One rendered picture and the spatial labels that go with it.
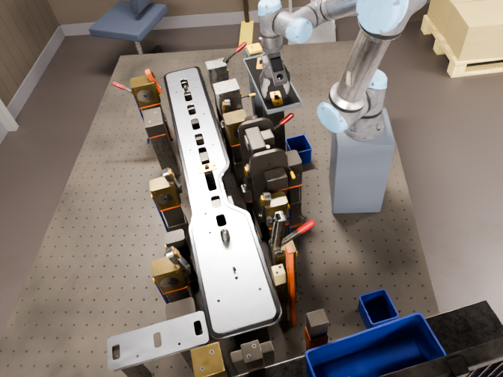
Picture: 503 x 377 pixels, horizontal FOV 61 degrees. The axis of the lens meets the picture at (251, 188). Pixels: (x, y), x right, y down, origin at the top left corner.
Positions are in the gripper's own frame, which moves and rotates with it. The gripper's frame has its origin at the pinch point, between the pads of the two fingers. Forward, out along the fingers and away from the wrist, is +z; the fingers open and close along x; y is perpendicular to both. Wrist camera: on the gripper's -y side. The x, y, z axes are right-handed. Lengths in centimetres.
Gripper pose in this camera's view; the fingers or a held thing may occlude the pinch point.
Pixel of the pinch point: (275, 94)
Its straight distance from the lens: 165.3
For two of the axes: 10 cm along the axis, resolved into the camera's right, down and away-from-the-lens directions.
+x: -9.8, 1.8, -0.2
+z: 1.0, 6.4, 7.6
